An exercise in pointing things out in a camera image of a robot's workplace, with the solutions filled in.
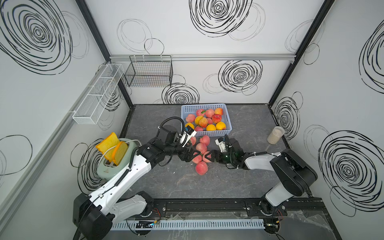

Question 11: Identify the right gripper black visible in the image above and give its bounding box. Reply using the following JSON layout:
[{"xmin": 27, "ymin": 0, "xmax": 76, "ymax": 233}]
[{"xmin": 204, "ymin": 149, "xmax": 236, "ymax": 164}]

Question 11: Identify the pink peach with leaf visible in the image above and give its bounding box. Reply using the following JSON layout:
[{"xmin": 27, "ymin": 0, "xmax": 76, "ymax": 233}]
[{"xmin": 190, "ymin": 137, "xmax": 197, "ymax": 146}]

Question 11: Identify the light blue plastic basket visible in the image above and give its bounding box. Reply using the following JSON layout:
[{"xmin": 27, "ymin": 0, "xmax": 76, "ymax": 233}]
[{"xmin": 181, "ymin": 104, "xmax": 233, "ymax": 137}]

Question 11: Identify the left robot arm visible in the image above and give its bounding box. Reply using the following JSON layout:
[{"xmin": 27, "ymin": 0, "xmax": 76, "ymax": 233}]
[{"xmin": 72, "ymin": 125, "xmax": 198, "ymax": 240}]

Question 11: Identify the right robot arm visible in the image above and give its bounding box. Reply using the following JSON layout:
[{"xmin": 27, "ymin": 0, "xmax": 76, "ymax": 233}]
[{"xmin": 205, "ymin": 135, "xmax": 318, "ymax": 216}]

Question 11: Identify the frosted plastic cup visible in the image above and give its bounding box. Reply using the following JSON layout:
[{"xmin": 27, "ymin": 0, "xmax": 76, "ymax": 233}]
[{"xmin": 267, "ymin": 126, "xmax": 285, "ymax": 145}]

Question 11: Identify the yellow toast slice front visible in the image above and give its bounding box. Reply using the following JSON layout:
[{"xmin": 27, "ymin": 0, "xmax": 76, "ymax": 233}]
[{"xmin": 112, "ymin": 142, "xmax": 129, "ymax": 166}]

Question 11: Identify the yellow toast slice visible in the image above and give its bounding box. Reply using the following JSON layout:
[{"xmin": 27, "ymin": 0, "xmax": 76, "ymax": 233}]
[
  {"xmin": 112, "ymin": 142, "xmax": 129, "ymax": 166},
  {"xmin": 96, "ymin": 133, "xmax": 120, "ymax": 155}
]

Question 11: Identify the yellow toast slice rear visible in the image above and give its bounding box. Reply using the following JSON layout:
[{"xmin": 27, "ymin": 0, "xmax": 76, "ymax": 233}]
[{"xmin": 96, "ymin": 133, "xmax": 120, "ymax": 155}]

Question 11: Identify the mint green toaster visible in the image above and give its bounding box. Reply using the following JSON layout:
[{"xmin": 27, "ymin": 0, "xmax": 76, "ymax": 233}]
[{"xmin": 97, "ymin": 138, "xmax": 142, "ymax": 181}]

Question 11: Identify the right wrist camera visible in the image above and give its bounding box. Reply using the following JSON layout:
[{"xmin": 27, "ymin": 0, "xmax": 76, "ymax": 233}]
[{"xmin": 215, "ymin": 137, "xmax": 228, "ymax": 153}]

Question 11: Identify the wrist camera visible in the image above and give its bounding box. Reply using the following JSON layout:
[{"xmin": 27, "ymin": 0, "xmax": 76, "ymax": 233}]
[
  {"xmin": 179, "ymin": 126, "xmax": 197, "ymax": 147},
  {"xmin": 215, "ymin": 137, "xmax": 228, "ymax": 153}
]

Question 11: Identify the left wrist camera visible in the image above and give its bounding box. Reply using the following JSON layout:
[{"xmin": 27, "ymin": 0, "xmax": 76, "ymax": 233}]
[{"xmin": 179, "ymin": 126, "xmax": 197, "ymax": 147}]

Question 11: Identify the black wire wall basket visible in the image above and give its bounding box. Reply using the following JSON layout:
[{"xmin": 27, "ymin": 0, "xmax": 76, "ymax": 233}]
[{"xmin": 125, "ymin": 55, "xmax": 173, "ymax": 88}]

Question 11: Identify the grey slotted cable duct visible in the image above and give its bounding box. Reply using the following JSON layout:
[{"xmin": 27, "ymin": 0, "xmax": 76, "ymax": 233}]
[{"xmin": 112, "ymin": 219, "xmax": 266, "ymax": 231}]

